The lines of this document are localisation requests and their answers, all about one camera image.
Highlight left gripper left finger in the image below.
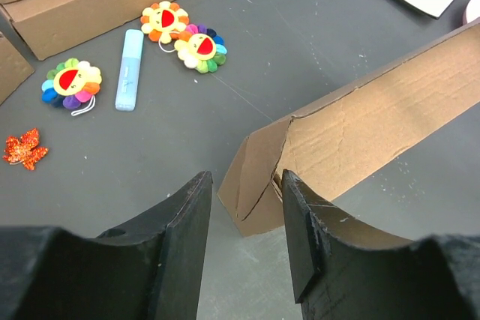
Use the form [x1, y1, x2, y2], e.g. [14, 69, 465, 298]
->
[1, 171, 212, 319]

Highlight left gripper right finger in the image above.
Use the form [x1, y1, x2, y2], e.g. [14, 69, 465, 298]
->
[282, 170, 479, 319]

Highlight brown cardboard box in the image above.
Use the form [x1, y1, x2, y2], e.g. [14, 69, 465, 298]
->
[218, 22, 479, 237]

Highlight small folded cardboard box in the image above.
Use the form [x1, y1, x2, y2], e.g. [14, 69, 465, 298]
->
[0, 34, 35, 104]

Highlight bottom stacked cardboard box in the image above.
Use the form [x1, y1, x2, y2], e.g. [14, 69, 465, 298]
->
[1, 0, 174, 60]

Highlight red glitter leaf charm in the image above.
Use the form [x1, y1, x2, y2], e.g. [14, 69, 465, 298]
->
[3, 128, 49, 171]

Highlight blue highlighter pen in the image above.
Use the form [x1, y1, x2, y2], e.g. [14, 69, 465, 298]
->
[115, 29, 144, 112]

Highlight rainbow flower plush dark petals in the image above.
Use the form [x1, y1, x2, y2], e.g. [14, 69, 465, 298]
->
[41, 58, 102, 117]

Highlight rainbow flower plush green petals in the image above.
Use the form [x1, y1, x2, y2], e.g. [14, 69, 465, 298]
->
[158, 24, 228, 74]

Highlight orange yellow flower plush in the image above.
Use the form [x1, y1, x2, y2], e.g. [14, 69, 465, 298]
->
[140, 1, 190, 44]

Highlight plain pink plate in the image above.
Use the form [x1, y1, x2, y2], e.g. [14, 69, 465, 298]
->
[463, 0, 480, 25]

